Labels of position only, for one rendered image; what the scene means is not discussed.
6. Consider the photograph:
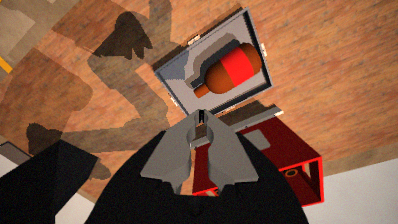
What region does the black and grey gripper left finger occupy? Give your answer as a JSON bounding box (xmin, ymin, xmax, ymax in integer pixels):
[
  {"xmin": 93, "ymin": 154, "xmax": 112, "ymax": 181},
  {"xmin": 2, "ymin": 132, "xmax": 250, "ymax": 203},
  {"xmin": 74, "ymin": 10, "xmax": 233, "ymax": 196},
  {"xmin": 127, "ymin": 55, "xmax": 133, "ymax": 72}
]
[{"xmin": 84, "ymin": 109, "xmax": 202, "ymax": 224}]

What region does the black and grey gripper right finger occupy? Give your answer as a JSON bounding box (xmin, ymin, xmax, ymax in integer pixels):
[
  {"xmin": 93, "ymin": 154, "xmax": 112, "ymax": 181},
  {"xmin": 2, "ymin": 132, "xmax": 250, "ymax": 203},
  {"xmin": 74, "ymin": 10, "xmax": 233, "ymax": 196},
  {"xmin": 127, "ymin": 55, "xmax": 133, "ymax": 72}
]
[{"xmin": 202, "ymin": 109, "xmax": 309, "ymax": 224}]

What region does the dark red open crate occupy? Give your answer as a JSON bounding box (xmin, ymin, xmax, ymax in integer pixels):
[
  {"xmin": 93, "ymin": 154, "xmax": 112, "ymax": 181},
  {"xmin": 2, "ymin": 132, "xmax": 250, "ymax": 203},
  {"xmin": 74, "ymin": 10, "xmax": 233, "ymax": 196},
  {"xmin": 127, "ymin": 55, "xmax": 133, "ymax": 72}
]
[{"xmin": 192, "ymin": 116, "xmax": 324, "ymax": 207}]

